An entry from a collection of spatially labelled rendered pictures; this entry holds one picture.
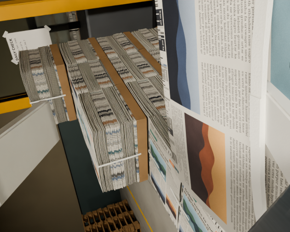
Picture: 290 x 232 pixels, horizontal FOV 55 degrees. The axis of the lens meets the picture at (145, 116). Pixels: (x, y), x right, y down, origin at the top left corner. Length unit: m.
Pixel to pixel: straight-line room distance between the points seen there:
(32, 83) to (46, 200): 7.53
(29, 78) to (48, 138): 1.39
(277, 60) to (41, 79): 1.47
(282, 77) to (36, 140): 0.14
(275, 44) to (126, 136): 0.99
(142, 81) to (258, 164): 1.19
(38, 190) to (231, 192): 8.60
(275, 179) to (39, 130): 0.15
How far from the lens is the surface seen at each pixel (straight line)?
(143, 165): 1.28
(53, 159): 8.34
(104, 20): 2.24
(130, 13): 2.28
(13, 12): 2.00
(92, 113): 1.16
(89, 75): 1.43
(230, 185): 0.25
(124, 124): 1.09
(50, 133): 0.19
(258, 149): 0.17
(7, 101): 2.27
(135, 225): 7.33
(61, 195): 8.94
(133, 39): 1.76
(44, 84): 1.60
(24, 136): 0.17
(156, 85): 1.30
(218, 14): 0.21
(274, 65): 0.17
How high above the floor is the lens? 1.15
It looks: 16 degrees down
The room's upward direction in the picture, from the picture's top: 105 degrees counter-clockwise
